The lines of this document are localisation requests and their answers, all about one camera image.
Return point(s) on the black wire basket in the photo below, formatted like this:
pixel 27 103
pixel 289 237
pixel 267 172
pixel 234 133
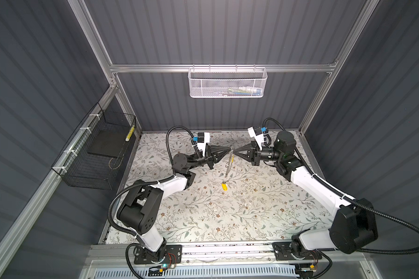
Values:
pixel 77 168

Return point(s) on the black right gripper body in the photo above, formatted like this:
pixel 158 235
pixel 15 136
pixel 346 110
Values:
pixel 256 156

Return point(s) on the black foam pad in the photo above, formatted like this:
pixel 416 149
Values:
pixel 108 144

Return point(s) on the yellow marker pen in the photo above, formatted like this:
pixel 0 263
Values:
pixel 130 133

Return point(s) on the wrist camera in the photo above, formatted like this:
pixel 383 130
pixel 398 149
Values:
pixel 201 141
pixel 259 134

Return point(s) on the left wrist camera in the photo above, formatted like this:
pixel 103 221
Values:
pixel 201 141

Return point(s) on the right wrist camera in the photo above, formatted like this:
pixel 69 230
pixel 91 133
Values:
pixel 259 134

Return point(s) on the yellow tagged key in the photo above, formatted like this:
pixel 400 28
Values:
pixel 224 185

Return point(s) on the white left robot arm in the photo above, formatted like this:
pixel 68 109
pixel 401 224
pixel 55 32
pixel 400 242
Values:
pixel 134 210

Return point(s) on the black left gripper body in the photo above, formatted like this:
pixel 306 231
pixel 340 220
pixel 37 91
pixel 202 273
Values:
pixel 206 160

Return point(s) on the white wire mesh basket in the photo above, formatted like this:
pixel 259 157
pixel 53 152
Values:
pixel 227 82

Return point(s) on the white vent grille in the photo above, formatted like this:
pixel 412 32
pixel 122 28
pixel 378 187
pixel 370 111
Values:
pixel 222 272

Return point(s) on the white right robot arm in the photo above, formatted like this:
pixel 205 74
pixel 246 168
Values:
pixel 352 227

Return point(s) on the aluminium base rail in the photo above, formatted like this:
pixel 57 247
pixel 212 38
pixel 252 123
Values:
pixel 194 253

